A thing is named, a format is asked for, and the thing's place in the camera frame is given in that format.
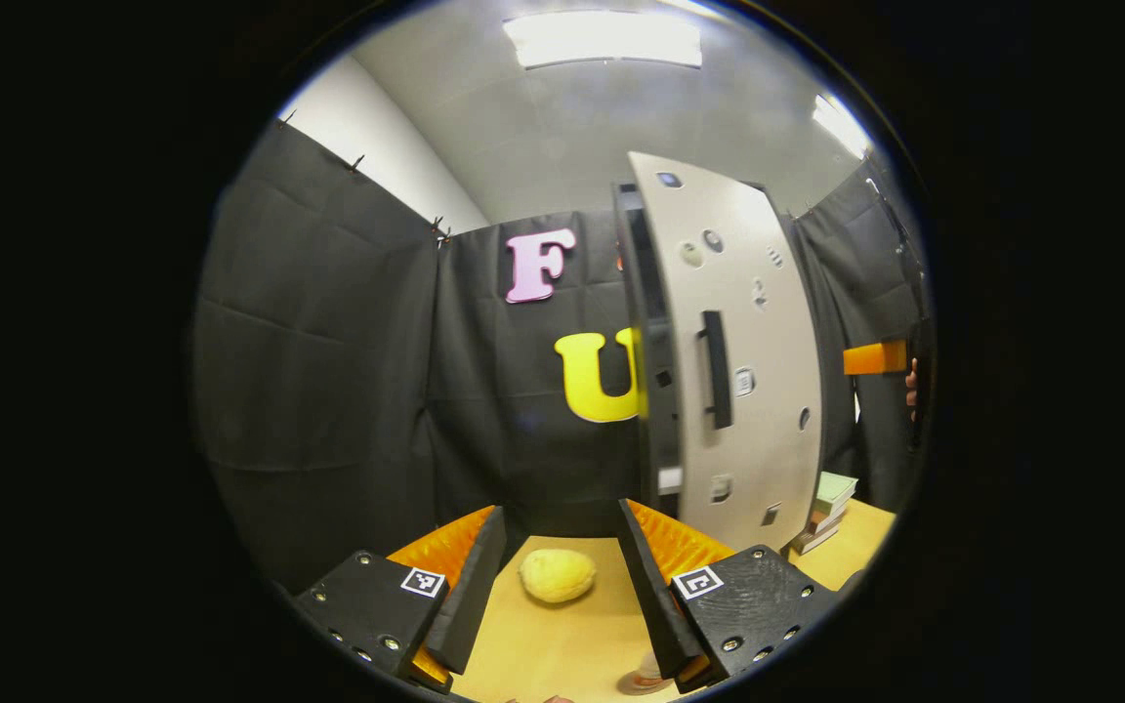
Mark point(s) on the dark brown book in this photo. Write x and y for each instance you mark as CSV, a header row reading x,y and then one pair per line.
x,y
814,540

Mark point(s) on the small ceiling light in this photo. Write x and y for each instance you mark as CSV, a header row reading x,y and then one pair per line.
x,y
841,125

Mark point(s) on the light brown book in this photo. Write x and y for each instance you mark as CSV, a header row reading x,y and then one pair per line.
x,y
826,520

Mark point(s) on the brown round coaster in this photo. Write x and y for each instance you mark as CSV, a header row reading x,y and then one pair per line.
x,y
633,686

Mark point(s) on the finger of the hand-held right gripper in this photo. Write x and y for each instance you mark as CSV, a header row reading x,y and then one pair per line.
x,y
875,357

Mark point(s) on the large rectangular ceiling light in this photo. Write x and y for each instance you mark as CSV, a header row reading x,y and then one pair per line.
x,y
604,39

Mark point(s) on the yellow round sponge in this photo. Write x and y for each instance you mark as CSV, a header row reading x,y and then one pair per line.
x,y
558,575

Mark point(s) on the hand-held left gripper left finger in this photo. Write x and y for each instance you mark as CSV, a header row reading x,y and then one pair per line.
x,y
473,596

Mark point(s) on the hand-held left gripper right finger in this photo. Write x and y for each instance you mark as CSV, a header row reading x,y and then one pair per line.
x,y
655,605

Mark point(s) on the black backdrop cloth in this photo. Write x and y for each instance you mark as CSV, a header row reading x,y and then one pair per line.
x,y
328,391

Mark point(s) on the green book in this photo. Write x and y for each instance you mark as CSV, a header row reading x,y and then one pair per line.
x,y
836,491

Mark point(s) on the beige cabinet door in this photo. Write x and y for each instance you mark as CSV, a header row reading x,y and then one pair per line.
x,y
768,322

